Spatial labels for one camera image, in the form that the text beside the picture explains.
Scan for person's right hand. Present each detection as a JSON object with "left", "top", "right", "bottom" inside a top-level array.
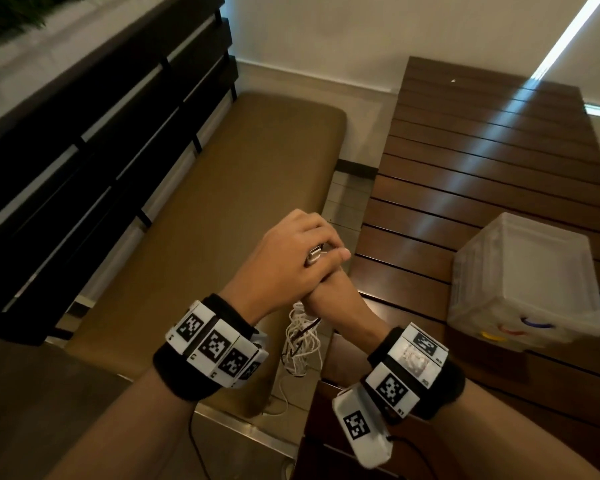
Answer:
[{"left": 302, "top": 267, "right": 391, "bottom": 355}]

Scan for person's left hand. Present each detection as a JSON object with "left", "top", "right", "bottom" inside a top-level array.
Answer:
[{"left": 219, "top": 208, "right": 352, "bottom": 327}]

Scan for tangle of white cables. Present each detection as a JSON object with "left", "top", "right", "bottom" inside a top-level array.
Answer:
[{"left": 262, "top": 243, "right": 329, "bottom": 418}]

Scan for clear drawer yellow handle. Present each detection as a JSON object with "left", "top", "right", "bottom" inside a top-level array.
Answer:
[{"left": 452, "top": 322, "right": 531, "bottom": 353}]

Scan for clear drawer red handle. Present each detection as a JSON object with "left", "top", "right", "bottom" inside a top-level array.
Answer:
[{"left": 479, "top": 319, "right": 571, "bottom": 348}]

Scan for clear plastic three-drawer organiser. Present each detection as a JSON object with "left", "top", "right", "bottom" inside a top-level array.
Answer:
[{"left": 447, "top": 212, "right": 600, "bottom": 353}]

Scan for clear drawer blue handle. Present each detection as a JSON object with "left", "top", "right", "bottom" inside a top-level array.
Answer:
[{"left": 509, "top": 312, "right": 600, "bottom": 341}]

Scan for person's right forearm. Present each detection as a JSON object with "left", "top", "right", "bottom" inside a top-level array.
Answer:
[{"left": 429, "top": 379, "right": 600, "bottom": 480}]

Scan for person's left forearm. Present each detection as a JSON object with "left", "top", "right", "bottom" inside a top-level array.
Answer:
[{"left": 45, "top": 367, "right": 196, "bottom": 480}]

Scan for black and white slatted planter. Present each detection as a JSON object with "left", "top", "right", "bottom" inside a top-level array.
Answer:
[{"left": 0, "top": 0, "right": 176, "bottom": 131}]

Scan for brown bench cushion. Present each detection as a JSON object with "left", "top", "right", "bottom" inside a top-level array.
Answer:
[{"left": 65, "top": 92, "right": 349, "bottom": 421}]

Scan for black marker wristband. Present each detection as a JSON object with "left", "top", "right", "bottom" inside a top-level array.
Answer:
[
  {"left": 361, "top": 322, "right": 467, "bottom": 425},
  {"left": 152, "top": 293, "right": 270, "bottom": 401}
]

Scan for brown slatted wooden table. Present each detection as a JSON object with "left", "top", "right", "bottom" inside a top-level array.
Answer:
[{"left": 289, "top": 55, "right": 600, "bottom": 480}]

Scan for green plants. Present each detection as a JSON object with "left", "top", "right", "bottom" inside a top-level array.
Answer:
[{"left": 0, "top": 0, "right": 96, "bottom": 71}]

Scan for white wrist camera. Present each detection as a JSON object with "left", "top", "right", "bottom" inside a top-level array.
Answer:
[{"left": 331, "top": 384, "right": 395, "bottom": 469}]

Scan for thin black camera cable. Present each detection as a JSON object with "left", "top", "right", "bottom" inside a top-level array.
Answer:
[{"left": 187, "top": 409, "right": 213, "bottom": 480}]

